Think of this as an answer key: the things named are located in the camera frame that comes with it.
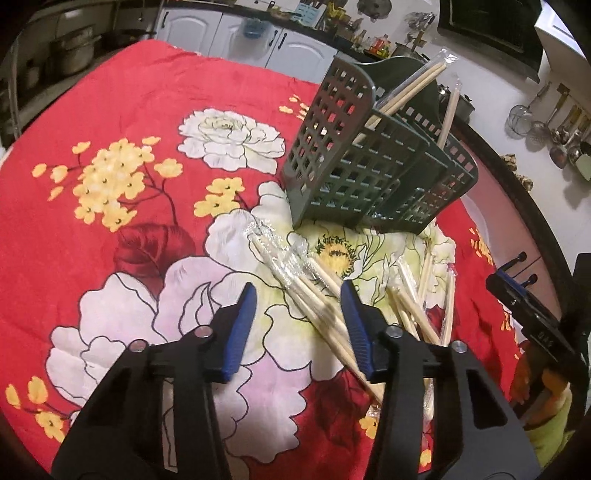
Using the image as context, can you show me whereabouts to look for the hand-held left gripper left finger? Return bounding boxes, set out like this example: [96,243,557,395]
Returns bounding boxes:
[51,282,257,480]

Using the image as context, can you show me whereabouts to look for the blue plastic bag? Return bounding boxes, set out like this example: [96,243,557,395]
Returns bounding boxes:
[242,18,269,40]

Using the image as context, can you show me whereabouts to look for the black range hood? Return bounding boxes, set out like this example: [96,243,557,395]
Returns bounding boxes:
[438,0,544,84]

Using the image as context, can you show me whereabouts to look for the dark green utensil basket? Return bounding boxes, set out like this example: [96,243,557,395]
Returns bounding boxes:
[279,55,480,235]

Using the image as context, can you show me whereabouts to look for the white blue cutlery holder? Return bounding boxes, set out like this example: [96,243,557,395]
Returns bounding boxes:
[295,2,326,26]

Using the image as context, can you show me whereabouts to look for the steel pot with lid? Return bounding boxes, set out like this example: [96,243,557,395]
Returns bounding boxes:
[46,32,103,77]

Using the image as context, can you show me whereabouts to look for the pile of chopsticks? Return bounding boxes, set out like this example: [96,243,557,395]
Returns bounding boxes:
[245,222,460,462]

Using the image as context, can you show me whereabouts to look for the white kitchen cabinet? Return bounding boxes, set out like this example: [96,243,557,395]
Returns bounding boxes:
[154,7,335,70]
[462,138,561,324]

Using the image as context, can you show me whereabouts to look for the red floral blanket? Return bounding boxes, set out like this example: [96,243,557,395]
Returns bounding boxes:
[0,39,527,480]

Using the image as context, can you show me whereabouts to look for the row of hanging steel ladles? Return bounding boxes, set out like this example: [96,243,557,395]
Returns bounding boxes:
[508,80,591,183]

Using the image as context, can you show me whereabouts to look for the chopstick pair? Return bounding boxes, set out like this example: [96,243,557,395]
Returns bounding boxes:
[367,48,450,132]
[435,79,464,151]

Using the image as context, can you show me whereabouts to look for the person's right forearm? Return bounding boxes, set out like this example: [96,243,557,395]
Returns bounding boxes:
[524,401,583,462]

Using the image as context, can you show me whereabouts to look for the group of condiment bottles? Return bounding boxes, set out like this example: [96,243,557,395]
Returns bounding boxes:
[365,36,394,58]

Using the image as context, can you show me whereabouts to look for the steel pot lid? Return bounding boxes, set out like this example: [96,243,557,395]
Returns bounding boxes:
[358,0,393,19]

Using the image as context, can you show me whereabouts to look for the metal storage rack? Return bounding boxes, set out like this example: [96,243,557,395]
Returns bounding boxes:
[0,9,158,148]

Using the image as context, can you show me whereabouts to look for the person's right hand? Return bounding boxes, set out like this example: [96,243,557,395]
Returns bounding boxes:
[510,340,574,423]

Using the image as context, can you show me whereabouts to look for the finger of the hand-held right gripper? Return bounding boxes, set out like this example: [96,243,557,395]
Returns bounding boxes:
[508,274,539,302]
[495,252,528,283]

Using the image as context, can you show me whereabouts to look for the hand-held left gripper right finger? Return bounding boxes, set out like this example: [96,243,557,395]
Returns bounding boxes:
[341,280,542,480]

